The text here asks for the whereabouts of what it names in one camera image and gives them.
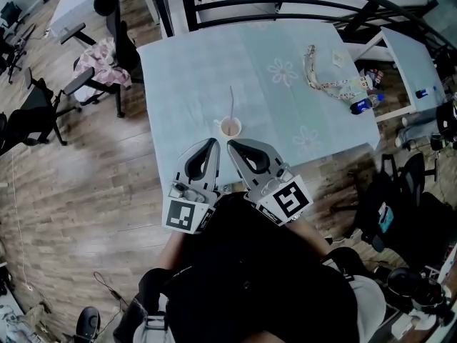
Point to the small colourful carton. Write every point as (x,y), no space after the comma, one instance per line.
(376,78)

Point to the small white packet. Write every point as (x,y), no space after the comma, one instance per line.
(337,58)

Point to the black helmet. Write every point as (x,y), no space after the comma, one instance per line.
(403,281)

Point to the person's black shirt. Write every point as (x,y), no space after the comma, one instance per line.
(250,281)

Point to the white metal table frame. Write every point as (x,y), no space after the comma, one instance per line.
(392,115)

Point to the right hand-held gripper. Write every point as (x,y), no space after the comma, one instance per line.
(291,200)

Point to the black backpack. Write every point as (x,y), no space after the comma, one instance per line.
(367,209)

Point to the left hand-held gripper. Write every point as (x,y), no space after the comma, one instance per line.
(182,214)

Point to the purple straw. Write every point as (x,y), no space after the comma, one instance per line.
(231,105)

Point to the cartoon plush charm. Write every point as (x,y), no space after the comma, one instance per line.
(362,84)

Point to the teal pouch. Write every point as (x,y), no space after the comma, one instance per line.
(386,218)

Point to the blue soda bottle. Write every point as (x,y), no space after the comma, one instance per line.
(362,105)

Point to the white cup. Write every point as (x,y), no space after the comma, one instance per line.
(236,130)

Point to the plain pale blue tablecloth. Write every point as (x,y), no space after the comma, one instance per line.
(410,66)
(71,9)

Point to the person's right forearm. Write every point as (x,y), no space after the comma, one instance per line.
(308,238)

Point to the black office chair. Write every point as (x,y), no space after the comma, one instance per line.
(119,30)
(414,177)
(10,41)
(28,120)

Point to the black rounded seat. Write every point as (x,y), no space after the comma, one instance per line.
(87,322)

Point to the person's left forearm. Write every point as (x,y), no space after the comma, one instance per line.
(171,248)

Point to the floral light blue tablecloth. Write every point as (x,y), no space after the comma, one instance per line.
(200,84)

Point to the clear bottle blue label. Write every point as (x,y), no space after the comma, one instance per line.
(425,92)

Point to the black railing wooden handrail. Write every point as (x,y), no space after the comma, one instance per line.
(189,13)

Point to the pink checked cloth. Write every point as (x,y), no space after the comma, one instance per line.
(100,59)

